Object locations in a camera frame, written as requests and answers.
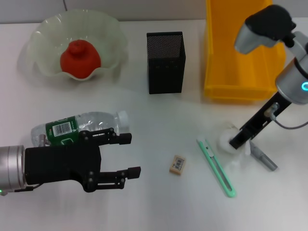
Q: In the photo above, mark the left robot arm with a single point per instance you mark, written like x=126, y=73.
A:
x=12, y=168

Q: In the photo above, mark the mint green utility knife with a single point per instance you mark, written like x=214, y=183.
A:
x=216, y=166

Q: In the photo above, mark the beige eraser with barcode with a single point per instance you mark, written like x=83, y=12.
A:
x=177, y=164

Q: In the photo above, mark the black mesh pen holder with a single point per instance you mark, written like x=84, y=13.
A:
x=166, y=72

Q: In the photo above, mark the clear green-label water bottle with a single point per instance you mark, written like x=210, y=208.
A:
x=96, y=120

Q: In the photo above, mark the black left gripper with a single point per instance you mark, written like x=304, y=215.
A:
x=60, y=163

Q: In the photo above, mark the red-orange bumpy orange fruit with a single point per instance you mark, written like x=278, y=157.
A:
x=80, y=62

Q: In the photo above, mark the yellow plastic storage bin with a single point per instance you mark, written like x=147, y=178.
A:
x=228, y=60

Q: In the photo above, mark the white paper ball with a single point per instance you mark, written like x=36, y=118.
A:
x=225, y=140

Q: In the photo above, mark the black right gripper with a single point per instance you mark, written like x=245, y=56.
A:
x=262, y=118

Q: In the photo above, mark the grey glitter pen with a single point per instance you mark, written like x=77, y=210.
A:
x=264, y=160

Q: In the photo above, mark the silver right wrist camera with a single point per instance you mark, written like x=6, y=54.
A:
x=260, y=33

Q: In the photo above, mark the pale green wavy fruit plate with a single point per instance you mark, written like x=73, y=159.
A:
x=48, y=48

